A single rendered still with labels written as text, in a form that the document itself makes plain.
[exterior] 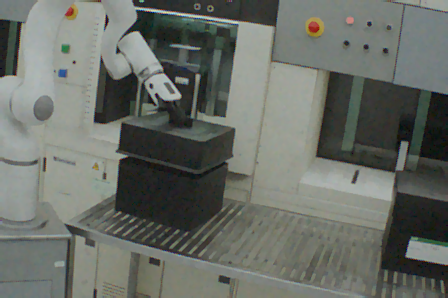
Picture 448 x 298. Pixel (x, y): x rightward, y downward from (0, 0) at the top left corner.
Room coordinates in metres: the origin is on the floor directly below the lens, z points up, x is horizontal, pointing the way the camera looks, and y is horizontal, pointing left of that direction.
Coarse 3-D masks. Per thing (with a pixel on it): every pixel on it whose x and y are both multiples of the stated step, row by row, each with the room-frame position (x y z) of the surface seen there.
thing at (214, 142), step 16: (160, 112) 2.18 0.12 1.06; (128, 128) 1.94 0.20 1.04; (144, 128) 1.92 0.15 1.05; (160, 128) 1.94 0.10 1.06; (176, 128) 1.96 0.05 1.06; (192, 128) 1.99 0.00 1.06; (208, 128) 2.03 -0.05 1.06; (224, 128) 2.07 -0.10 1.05; (128, 144) 1.94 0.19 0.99; (144, 144) 1.91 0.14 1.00; (160, 144) 1.89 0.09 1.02; (176, 144) 1.87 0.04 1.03; (192, 144) 1.85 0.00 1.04; (208, 144) 1.88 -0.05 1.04; (224, 144) 2.01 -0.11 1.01; (160, 160) 1.89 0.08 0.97; (176, 160) 1.87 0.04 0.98; (192, 160) 1.85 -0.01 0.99; (208, 160) 1.90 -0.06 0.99; (224, 160) 2.03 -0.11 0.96
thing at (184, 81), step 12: (180, 48) 2.96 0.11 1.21; (192, 48) 2.97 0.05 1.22; (168, 60) 3.01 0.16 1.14; (180, 60) 2.98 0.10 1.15; (168, 72) 2.91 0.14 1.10; (180, 72) 2.89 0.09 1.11; (204, 72) 2.97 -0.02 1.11; (180, 84) 2.89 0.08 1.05; (192, 84) 2.87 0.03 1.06; (204, 84) 3.02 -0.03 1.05; (192, 96) 2.87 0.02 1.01; (204, 96) 3.04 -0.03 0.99
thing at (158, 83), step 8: (160, 72) 2.06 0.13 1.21; (152, 80) 2.02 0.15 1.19; (160, 80) 2.04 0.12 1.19; (168, 80) 2.08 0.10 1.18; (152, 88) 2.03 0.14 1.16; (160, 88) 2.01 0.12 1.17; (168, 88) 2.04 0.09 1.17; (152, 96) 2.02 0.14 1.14; (160, 96) 2.00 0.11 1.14; (168, 96) 2.01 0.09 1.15; (176, 96) 2.05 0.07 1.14
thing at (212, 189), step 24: (120, 168) 1.95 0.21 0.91; (144, 168) 1.92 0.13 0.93; (168, 168) 2.18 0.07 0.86; (216, 168) 2.11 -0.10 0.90; (120, 192) 1.95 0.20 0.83; (144, 192) 1.91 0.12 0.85; (168, 192) 1.88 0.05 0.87; (192, 192) 1.85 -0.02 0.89; (216, 192) 2.02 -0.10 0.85; (144, 216) 1.91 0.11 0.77; (168, 216) 1.88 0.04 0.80; (192, 216) 1.86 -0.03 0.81
